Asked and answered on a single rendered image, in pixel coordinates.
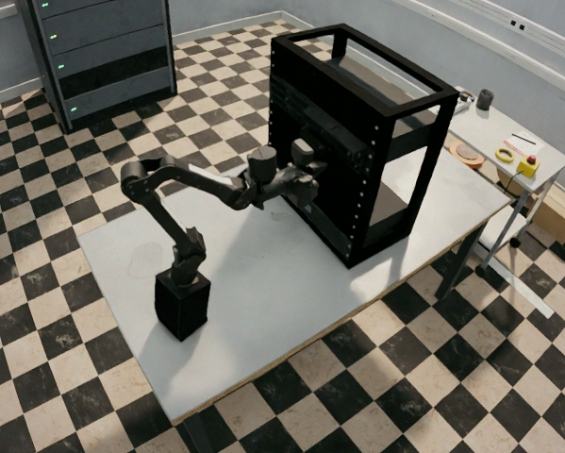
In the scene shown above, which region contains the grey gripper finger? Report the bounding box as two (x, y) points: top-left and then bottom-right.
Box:
(308, 161), (327, 176)
(313, 166), (327, 179)

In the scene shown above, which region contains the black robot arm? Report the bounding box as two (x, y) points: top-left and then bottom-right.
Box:
(120, 146), (319, 290)

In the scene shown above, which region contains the black server rack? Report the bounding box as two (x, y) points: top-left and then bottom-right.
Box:
(268, 24), (460, 270)

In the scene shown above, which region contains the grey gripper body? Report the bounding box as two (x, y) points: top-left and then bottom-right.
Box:
(276, 139), (314, 208)

